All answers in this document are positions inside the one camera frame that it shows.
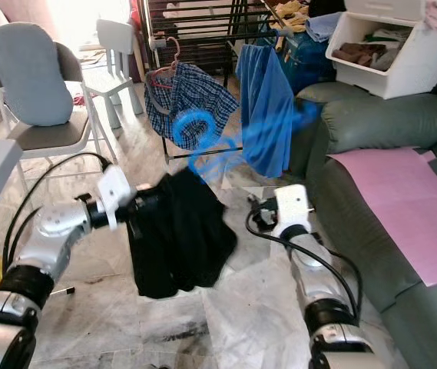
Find brown cloth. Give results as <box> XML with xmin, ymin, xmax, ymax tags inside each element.
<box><xmin>335</xmin><ymin>42</ymin><xmax>392</xmax><ymax>66</ymax></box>

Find dark green sofa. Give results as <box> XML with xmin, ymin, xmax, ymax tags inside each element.
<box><xmin>295</xmin><ymin>81</ymin><xmax>437</xmax><ymax>369</ymax></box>

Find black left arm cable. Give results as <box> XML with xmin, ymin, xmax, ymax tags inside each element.
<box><xmin>9</xmin><ymin>198</ymin><xmax>88</xmax><ymax>274</ymax></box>
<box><xmin>3</xmin><ymin>152</ymin><xmax>115</xmax><ymax>274</ymax></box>

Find grey folding chair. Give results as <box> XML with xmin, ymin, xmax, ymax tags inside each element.
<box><xmin>0</xmin><ymin>23</ymin><xmax>110</xmax><ymax>183</ymax></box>

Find white storage bin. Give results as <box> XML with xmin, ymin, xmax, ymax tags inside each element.
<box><xmin>326</xmin><ymin>0</ymin><xmax>437</xmax><ymax>101</ymax></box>

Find light blue cloth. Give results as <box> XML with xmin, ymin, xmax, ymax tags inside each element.
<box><xmin>306</xmin><ymin>12</ymin><xmax>346</xmax><ymax>45</ymax></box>

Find blue plaid shirt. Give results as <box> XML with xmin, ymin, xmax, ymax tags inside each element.
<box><xmin>145</xmin><ymin>63</ymin><xmax>240</xmax><ymax>152</ymax></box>

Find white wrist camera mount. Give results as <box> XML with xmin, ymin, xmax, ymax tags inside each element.
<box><xmin>95</xmin><ymin>165</ymin><xmax>140</xmax><ymax>233</ymax></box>
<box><xmin>273</xmin><ymin>184</ymin><xmax>314</xmax><ymax>239</ymax></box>

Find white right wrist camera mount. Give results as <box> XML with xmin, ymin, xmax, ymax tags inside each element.
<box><xmin>273</xmin><ymin>184</ymin><xmax>314</xmax><ymax>239</ymax></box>

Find pink hanger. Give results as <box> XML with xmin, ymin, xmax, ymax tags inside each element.
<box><xmin>147</xmin><ymin>35</ymin><xmax>183</xmax><ymax>87</ymax></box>

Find black garment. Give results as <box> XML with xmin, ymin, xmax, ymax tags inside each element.
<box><xmin>126</xmin><ymin>168</ymin><xmax>240</xmax><ymax>301</ymax></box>

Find blue grey cushion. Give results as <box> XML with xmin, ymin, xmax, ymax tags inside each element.
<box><xmin>0</xmin><ymin>23</ymin><xmax>71</xmax><ymax>128</ymax></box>

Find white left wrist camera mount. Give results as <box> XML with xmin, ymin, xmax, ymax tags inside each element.
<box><xmin>95</xmin><ymin>165</ymin><xmax>140</xmax><ymax>233</ymax></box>

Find black drying rack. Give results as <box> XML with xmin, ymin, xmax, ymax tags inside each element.
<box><xmin>137</xmin><ymin>0</ymin><xmax>326</xmax><ymax>160</ymax></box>

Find light blue child chair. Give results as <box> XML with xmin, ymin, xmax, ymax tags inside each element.
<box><xmin>86</xmin><ymin>19</ymin><xmax>136</xmax><ymax>130</ymax></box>

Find pink mat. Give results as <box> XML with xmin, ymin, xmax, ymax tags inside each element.
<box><xmin>328</xmin><ymin>148</ymin><xmax>437</xmax><ymax>288</ymax></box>

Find dark blue bag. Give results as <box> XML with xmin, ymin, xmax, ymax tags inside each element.
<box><xmin>280</xmin><ymin>31</ymin><xmax>338</xmax><ymax>93</ymax></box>

